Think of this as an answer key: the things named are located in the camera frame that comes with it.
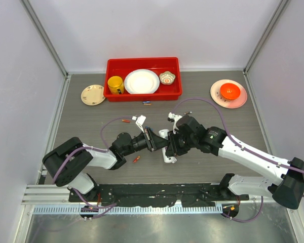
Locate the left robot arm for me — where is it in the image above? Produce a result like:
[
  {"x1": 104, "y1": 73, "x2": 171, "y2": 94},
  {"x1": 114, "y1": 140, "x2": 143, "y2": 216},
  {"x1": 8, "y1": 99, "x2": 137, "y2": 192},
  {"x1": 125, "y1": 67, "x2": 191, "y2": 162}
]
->
[{"x1": 42, "y1": 127, "x2": 169, "y2": 202}]

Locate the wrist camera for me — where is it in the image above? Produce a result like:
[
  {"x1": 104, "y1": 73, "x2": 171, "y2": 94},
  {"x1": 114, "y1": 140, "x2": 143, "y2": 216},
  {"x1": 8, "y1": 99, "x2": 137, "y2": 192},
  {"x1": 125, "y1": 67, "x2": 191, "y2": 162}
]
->
[
  {"x1": 167, "y1": 112, "x2": 182, "y2": 134},
  {"x1": 132, "y1": 115, "x2": 146, "y2": 132}
]

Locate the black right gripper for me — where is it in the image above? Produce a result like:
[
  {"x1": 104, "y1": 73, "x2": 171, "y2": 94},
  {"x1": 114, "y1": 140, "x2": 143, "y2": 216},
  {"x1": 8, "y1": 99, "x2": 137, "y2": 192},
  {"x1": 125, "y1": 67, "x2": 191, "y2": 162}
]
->
[{"x1": 166, "y1": 129, "x2": 197, "y2": 156}]

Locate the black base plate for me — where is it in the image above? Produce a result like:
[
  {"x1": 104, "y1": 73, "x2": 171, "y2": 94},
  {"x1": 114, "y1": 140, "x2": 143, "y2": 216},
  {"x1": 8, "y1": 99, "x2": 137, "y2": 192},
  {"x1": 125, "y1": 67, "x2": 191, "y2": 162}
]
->
[{"x1": 82, "y1": 183, "x2": 249, "y2": 208}]

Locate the small flower bowl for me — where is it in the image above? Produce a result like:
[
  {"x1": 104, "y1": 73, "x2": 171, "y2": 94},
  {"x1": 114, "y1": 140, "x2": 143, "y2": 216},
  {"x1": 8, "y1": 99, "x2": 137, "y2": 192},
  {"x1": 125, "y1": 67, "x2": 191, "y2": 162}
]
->
[{"x1": 159, "y1": 71, "x2": 176, "y2": 85}]

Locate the red plastic bin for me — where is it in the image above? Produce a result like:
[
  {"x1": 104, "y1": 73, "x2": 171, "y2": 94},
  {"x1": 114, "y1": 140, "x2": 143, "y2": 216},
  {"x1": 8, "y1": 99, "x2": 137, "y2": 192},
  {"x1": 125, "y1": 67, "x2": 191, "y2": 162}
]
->
[{"x1": 104, "y1": 57, "x2": 182, "y2": 102}]

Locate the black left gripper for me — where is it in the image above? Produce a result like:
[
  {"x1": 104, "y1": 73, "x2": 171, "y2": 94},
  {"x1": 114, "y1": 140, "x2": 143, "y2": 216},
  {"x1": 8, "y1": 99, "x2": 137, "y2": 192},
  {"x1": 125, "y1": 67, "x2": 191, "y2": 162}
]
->
[{"x1": 123, "y1": 128, "x2": 168, "y2": 157}]

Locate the white remote control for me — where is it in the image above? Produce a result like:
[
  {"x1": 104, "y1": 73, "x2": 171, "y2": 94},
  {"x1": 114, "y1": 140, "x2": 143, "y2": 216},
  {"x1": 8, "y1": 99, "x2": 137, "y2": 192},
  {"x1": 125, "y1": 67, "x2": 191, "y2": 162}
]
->
[{"x1": 159, "y1": 129, "x2": 177, "y2": 164}]

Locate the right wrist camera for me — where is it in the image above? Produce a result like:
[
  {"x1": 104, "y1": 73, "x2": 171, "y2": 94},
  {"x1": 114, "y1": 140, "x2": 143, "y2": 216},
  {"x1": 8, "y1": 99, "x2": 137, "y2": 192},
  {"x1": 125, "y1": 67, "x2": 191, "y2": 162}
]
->
[{"x1": 167, "y1": 112, "x2": 182, "y2": 134}]

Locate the beige floral plate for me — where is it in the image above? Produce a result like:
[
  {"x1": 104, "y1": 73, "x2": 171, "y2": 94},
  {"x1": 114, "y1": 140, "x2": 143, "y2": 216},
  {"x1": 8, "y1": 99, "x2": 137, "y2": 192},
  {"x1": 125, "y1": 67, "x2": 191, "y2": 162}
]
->
[{"x1": 81, "y1": 85, "x2": 105, "y2": 106}]

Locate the white plate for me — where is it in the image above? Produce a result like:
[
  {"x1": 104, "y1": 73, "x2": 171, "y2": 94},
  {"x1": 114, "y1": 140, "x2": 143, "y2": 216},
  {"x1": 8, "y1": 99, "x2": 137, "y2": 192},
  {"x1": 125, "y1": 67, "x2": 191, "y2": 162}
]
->
[{"x1": 124, "y1": 69, "x2": 160, "y2": 94}]

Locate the yellow mug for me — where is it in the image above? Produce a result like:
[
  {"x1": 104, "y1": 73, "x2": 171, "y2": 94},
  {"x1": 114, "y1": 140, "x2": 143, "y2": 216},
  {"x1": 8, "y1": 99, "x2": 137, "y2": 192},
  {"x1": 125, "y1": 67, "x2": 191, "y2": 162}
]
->
[{"x1": 107, "y1": 76, "x2": 125, "y2": 95}]

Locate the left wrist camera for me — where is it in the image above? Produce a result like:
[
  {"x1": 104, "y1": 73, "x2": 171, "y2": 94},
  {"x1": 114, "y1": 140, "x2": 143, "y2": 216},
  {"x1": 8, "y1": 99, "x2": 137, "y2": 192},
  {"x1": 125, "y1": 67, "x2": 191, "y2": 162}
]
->
[{"x1": 132, "y1": 115, "x2": 146, "y2": 132}]

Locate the orange bowl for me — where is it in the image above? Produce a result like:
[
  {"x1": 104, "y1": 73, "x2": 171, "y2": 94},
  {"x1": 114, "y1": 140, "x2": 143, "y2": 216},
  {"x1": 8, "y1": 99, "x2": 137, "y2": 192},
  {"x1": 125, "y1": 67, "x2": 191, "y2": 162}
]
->
[{"x1": 220, "y1": 83, "x2": 241, "y2": 100}]

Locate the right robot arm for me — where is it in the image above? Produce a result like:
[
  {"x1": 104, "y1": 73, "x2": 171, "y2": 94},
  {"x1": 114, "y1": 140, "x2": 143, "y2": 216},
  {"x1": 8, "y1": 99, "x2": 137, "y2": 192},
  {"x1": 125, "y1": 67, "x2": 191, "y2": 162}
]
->
[{"x1": 165, "y1": 113, "x2": 304, "y2": 210}]

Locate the pink plate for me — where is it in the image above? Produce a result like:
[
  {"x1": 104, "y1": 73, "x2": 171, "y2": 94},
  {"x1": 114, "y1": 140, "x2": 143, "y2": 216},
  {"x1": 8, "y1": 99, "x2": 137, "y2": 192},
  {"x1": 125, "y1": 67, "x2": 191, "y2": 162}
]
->
[{"x1": 210, "y1": 79, "x2": 248, "y2": 109}]

